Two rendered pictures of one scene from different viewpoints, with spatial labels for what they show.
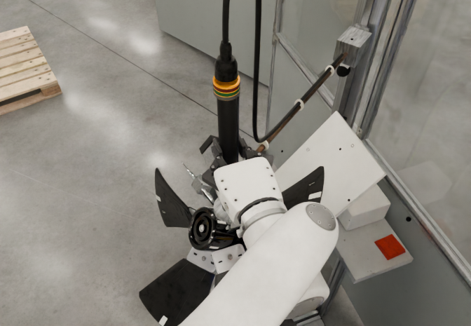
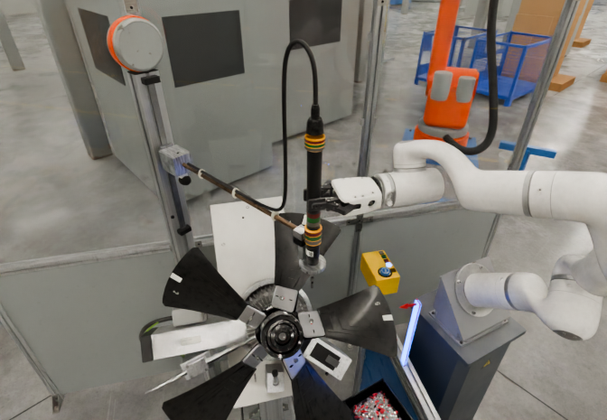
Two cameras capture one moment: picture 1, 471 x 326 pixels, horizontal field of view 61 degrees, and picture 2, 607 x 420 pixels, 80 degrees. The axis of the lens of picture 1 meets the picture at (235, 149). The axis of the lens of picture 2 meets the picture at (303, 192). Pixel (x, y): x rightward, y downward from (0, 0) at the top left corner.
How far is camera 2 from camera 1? 0.85 m
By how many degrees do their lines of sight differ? 62
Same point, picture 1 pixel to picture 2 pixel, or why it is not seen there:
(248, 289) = (462, 161)
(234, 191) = (365, 191)
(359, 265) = not seen: hidden behind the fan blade
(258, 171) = (347, 182)
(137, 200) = not seen: outside the picture
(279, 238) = (435, 144)
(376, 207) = not seen: hidden behind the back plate
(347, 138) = (239, 208)
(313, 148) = (226, 238)
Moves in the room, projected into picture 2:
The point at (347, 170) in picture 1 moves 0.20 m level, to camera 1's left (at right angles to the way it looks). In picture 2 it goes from (262, 219) to (249, 257)
